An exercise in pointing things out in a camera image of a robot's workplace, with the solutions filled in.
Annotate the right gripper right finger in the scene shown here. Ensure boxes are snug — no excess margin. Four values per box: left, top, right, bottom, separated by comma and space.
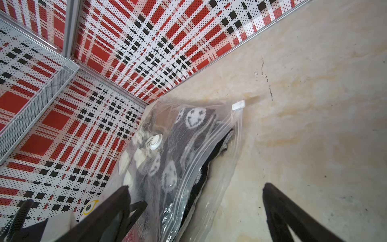
263, 183, 342, 242

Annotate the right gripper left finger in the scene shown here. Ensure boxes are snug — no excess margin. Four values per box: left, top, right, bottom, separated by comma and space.
57, 186, 148, 242

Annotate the black smiley face scarf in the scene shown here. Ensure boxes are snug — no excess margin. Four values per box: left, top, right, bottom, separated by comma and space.
131, 101, 242, 237

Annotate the clear plastic vacuum bag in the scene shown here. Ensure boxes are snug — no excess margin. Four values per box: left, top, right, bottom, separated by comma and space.
100, 98, 246, 242

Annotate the red knitted scarf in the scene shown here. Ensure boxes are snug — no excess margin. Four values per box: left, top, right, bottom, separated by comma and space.
122, 229, 143, 242

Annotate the grey white plaid scarf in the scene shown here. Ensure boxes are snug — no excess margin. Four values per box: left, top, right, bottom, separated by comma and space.
118, 127, 152, 191

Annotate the white vacuum bag valve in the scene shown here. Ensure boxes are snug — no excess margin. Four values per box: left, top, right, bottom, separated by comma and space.
146, 134, 163, 151

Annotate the white bag zipper slider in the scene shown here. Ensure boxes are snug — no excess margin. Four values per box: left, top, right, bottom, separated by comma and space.
232, 100, 246, 111

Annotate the pink white plush toy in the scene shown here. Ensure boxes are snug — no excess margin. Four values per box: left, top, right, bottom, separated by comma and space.
79, 199, 100, 221

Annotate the white mesh wall basket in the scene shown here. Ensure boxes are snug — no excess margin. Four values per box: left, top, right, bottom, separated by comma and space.
1, 59, 80, 164

